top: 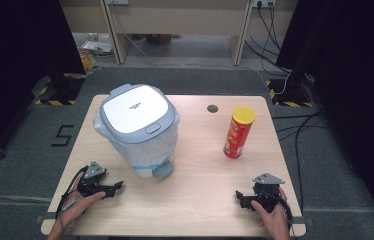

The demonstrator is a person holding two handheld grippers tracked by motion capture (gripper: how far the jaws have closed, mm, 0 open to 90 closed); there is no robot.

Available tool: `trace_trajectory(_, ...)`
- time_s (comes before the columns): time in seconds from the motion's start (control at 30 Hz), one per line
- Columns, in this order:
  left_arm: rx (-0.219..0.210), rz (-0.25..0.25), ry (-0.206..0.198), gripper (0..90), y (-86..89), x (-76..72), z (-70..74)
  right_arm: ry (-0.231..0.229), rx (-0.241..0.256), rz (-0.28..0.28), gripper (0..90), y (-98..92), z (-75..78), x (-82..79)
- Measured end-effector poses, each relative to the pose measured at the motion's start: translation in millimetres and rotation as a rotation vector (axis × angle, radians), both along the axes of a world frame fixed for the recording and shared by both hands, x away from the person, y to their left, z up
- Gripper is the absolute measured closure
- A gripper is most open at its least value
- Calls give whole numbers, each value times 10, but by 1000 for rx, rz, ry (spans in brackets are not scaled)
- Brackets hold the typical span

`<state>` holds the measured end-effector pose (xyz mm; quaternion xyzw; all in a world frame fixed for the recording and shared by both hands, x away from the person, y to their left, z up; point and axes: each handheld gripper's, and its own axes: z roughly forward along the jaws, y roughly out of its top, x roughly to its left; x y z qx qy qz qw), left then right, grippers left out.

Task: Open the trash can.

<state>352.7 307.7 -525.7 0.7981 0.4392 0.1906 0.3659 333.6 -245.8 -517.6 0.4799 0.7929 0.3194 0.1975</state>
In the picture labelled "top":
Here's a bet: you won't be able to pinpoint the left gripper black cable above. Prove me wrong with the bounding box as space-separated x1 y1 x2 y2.
55 165 90 221

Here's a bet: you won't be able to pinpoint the black cables beside table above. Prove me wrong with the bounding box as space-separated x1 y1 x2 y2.
270 109 330 214

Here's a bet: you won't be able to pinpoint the white lidded trash bin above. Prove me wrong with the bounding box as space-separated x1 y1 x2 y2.
93 87 181 179

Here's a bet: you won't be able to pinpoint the white pedal trash can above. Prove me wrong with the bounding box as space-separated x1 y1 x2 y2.
98 83 177 181

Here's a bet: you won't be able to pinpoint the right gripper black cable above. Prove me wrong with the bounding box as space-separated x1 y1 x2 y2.
267 189 295 234

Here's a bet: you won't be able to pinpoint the black curtain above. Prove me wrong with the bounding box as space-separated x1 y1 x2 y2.
0 0 87 173
275 0 374 231

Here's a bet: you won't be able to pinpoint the white wall socket with plugs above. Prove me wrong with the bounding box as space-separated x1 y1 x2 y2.
251 0 277 9

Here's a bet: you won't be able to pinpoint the yellow plastic bag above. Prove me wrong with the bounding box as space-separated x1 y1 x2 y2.
77 48 100 75

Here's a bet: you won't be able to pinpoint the black floor cables bundle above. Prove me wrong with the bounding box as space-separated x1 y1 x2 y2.
244 4 293 76

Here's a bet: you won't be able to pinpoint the clear plastic packaging pile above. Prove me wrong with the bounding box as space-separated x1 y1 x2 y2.
80 32 114 57

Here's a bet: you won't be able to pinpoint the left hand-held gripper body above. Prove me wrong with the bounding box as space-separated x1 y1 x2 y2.
77 161 109 198

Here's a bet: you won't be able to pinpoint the person's right hand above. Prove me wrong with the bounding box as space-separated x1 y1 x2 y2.
250 186 292 237

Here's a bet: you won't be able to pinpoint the person's left hand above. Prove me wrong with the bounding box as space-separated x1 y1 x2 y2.
55 173 107 231

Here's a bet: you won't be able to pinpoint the red chip can yellow lid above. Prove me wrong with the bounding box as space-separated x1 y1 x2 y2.
222 105 257 159

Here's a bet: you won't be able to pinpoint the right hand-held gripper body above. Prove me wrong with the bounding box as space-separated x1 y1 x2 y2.
251 172 286 214

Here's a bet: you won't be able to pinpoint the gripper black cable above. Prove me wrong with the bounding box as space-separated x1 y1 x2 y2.
267 189 295 234
55 165 90 221

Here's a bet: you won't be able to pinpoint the beige wooden desk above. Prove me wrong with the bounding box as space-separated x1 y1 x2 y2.
100 0 254 67

